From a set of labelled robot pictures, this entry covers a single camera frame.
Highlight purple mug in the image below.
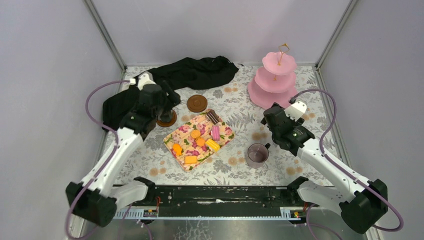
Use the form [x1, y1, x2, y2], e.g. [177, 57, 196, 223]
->
[246, 143, 271, 169]

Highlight pink three-tier cake stand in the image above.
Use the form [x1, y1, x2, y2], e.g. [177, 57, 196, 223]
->
[247, 43, 297, 109]

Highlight white paper cup black base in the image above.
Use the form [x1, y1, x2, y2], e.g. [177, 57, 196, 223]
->
[159, 108, 173, 123]

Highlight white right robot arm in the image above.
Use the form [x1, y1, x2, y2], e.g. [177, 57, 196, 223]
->
[261, 103, 388, 234]

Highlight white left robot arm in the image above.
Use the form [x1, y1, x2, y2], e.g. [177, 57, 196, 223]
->
[65, 80, 181, 227]

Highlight brown round coaster left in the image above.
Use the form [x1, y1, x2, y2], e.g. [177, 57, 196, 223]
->
[156, 109, 177, 128]

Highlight brown round coaster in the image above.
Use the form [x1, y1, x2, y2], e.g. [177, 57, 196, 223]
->
[186, 94, 208, 113]
[156, 109, 177, 128]

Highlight brown round coaster right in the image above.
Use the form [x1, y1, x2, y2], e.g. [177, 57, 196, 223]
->
[186, 94, 208, 113]

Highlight black cloth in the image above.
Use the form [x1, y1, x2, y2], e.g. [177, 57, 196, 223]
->
[102, 56, 239, 130]

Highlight chocolate wafer biscuit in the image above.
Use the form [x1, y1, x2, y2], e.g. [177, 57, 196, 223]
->
[206, 109, 220, 125]

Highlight round orange cookie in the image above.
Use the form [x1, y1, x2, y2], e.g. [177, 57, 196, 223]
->
[190, 129, 201, 140]

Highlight floral serving tray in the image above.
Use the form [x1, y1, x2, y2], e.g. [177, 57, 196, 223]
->
[163, 108, 236, 172]

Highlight orange fish-shaped cookie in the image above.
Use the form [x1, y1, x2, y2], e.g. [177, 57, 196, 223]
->
[172, 143, 183, 156]

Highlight small orange cookie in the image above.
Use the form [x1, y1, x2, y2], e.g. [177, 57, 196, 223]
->
[196, 137, 206, 147]

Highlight pink wafer biscuit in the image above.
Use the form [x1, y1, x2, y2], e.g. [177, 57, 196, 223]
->
[211, 125, 221, 142]

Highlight floral tablecloth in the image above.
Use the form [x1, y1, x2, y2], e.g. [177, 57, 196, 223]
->
[95, 64, 345, 187]

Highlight yellow wafer biscuit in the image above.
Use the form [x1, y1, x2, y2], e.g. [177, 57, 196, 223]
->
[205, 139, 221, 152]

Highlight orange square cracker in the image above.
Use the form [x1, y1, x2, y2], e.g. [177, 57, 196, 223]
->
[184, 155, 198, 165]

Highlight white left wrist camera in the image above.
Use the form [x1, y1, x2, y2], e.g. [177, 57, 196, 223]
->
[129, 72, 156, 91]

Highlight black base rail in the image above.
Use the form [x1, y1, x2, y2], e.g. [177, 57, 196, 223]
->
[131, 185, 307, 220]

